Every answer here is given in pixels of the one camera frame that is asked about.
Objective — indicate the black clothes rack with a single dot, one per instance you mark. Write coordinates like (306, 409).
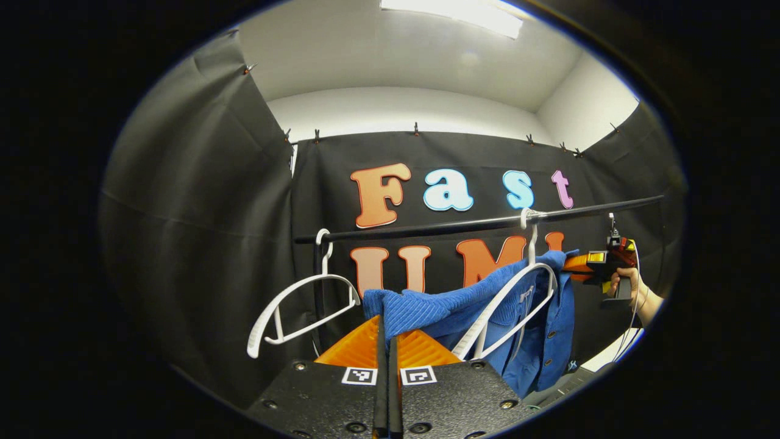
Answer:
(426, 228)

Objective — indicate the ceiling light panel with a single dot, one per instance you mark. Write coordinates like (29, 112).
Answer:
(463, 13)

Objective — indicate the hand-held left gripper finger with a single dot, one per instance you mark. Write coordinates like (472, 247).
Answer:
(395, 390)
(381, 390)

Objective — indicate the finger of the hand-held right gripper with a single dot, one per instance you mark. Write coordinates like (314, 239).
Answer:
(585, 277)
(579, 262)

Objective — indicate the white plastic hanger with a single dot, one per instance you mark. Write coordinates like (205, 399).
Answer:
(268, 313)
(487, 314)

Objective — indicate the row of black cloth clips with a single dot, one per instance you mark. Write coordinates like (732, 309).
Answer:
(416, 128)

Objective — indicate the black backdrop cloth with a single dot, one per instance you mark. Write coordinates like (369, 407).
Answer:
(201, 231)

